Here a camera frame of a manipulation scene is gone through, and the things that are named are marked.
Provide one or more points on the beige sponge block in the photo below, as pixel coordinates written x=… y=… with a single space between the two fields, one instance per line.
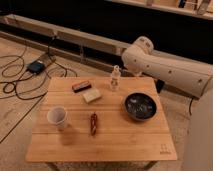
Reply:
x=91 y=95

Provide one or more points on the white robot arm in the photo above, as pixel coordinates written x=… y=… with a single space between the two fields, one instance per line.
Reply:
x=190 y=76

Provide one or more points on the small clear bottle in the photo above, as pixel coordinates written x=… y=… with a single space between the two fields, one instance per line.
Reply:
x=115 y=76

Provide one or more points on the wooden table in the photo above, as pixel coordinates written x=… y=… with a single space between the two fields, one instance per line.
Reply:
x=117 y=138

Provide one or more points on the dark ceramic bowl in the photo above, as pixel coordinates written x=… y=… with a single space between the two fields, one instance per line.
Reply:
x=140 y=106

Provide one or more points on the brown black eraser block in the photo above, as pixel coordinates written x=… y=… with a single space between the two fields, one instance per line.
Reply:
x=81 y=86

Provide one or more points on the red chili pepper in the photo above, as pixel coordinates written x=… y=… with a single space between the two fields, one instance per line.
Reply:
x=93 y=123

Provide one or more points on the blue power box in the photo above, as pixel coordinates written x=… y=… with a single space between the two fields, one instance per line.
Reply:
x=36 y=67

